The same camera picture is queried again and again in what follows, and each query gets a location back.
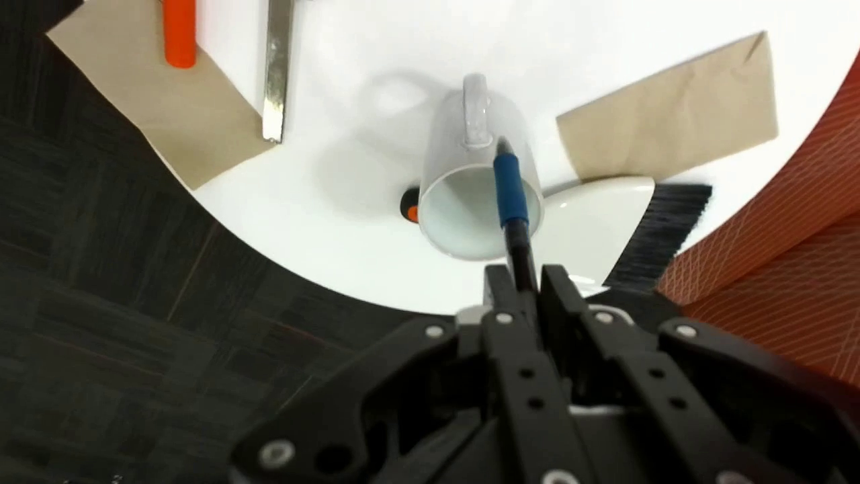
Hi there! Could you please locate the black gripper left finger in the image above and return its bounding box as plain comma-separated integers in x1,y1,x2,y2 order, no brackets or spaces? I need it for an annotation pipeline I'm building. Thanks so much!
227,264,581,484

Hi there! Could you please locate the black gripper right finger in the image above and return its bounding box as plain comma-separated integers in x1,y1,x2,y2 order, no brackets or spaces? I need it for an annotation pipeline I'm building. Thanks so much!
534,264,860,484

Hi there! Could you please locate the blue pen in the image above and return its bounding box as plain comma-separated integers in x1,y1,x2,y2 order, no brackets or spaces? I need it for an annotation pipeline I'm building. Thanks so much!
492,135,540,294

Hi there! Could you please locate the white ceramic mug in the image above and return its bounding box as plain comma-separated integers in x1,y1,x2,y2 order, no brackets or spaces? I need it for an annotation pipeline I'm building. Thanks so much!
415,72,544,264

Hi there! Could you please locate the orange patterned corner sofa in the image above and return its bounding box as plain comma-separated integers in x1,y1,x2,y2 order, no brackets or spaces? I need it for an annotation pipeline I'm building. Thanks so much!
653,52,860,386

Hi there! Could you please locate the round white side table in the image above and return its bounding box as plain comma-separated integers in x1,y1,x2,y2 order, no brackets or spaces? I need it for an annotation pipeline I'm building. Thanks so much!
141,0,860,318

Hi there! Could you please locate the large brown cardboard piece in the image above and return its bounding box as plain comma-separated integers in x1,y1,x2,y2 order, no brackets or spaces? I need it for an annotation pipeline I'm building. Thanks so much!
44,0,278,194

